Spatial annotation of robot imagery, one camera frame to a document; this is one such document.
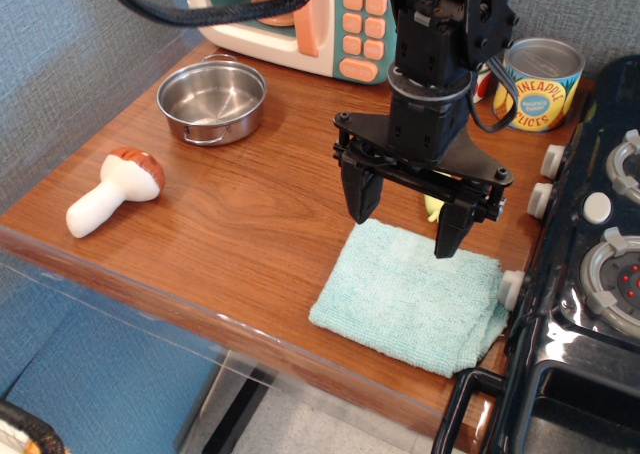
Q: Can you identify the orange toy plate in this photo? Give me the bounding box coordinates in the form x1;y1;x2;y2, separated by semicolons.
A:
249;0;296;28

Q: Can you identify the tomato sauce can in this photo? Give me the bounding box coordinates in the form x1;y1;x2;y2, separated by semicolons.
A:
473;64;492;103

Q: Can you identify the small steel pot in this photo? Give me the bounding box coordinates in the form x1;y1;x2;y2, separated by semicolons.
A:
156;54;268;147

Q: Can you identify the toy microwave teal and cream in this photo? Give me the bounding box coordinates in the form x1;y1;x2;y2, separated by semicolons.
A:
200;0;396;85

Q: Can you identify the light blue folded cloth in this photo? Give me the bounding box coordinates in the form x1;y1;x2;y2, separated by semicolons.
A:
309;219;509;378

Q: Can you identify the pineapple slices can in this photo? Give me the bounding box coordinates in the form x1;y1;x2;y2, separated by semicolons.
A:
493;38;585;132

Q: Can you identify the black basket with orange item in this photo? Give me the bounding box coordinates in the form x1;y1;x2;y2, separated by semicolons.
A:
1;399;69;454

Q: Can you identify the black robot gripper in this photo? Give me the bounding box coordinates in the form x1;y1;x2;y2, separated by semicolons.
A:
334;66;513;259

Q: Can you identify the scoop with yellow handle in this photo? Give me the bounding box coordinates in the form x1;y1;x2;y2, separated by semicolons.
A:
424;195;444;223

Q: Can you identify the plush mushroom toy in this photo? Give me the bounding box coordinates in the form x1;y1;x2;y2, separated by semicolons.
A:
66;147;166;238

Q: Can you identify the black toy stove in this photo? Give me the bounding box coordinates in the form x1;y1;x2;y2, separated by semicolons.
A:
433;55;639;453

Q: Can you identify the black braided cable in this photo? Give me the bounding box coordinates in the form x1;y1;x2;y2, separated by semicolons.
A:
97;0;339;28

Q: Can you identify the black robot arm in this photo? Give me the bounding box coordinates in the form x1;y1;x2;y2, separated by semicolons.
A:
334;0;518;259

